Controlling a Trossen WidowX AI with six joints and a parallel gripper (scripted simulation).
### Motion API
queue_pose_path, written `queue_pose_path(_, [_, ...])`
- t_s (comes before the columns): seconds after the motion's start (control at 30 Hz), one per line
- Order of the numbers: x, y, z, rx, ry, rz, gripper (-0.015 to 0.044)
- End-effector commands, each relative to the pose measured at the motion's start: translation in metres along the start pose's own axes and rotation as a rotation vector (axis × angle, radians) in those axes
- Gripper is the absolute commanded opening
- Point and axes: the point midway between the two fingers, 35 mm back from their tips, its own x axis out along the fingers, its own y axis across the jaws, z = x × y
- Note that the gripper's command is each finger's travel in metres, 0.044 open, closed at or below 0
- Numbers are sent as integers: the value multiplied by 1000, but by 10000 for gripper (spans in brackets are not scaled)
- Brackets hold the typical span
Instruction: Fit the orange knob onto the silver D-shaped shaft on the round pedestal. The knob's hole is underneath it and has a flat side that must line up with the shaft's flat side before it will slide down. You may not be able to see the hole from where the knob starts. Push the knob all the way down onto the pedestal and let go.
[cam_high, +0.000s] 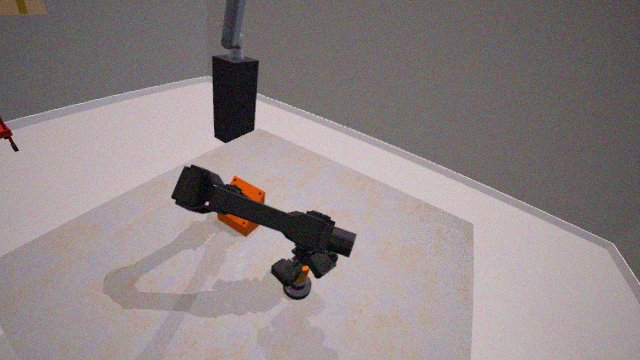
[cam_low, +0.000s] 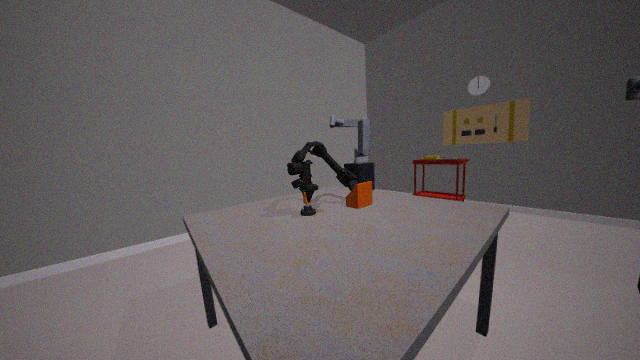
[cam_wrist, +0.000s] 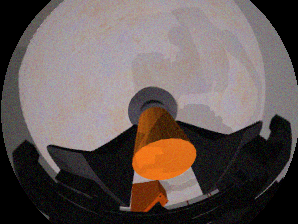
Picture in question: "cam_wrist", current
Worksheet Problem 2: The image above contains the orange knob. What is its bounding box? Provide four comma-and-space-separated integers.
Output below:
132, 108, 197, 180

